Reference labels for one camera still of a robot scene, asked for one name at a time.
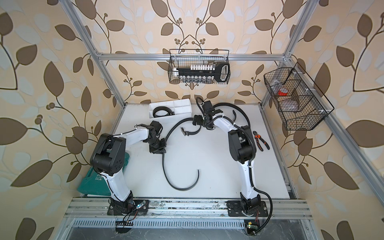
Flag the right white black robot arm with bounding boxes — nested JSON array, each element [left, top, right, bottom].
[[193, 97, 261, 215]]

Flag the black belt long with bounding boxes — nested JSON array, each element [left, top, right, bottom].
[[161, 117, 202, 192]]

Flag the black belt back right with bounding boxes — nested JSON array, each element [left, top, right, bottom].
[[213, 103, 251, 127]]

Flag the right wire basket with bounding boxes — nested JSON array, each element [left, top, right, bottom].
[[264, 63, 335, 131]]

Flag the black socket set rail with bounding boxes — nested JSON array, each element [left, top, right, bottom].
[[172, 62, 231, 83]]

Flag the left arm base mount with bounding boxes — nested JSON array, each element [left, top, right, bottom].
[[107, 198, 150, 216]]

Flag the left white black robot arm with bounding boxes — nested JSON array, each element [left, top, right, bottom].
[[91, 121, 166, 202]]

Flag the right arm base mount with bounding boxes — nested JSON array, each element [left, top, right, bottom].
[[226, 200, 269, 218]]

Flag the white divided storage tray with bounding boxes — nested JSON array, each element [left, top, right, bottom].
[[149, 99, 192, 119]]

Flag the red item in basket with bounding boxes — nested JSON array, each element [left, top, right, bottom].
[[278, 88, 289, 97]]

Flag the back wire basket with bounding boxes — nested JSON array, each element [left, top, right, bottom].
[[168, 48, 231, 85]]

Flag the orange black pliers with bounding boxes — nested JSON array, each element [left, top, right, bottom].
[[253, 131, 271, 152]]

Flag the aluminium front rail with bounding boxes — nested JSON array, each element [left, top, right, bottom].
[[65, 198, 313, 220]]

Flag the wire basket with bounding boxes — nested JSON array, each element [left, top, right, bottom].
[[168, 48, 231, 85], [264, 63, 335, 131]]

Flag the black belt front loop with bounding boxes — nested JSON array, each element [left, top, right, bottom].
[[153, 106, 175, 118]]

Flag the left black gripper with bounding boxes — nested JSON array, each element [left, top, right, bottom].
[[146, 136, 168, 154]]

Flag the green plastic tool case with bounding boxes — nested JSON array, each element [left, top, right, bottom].
[[78, 151, 131, 202]]

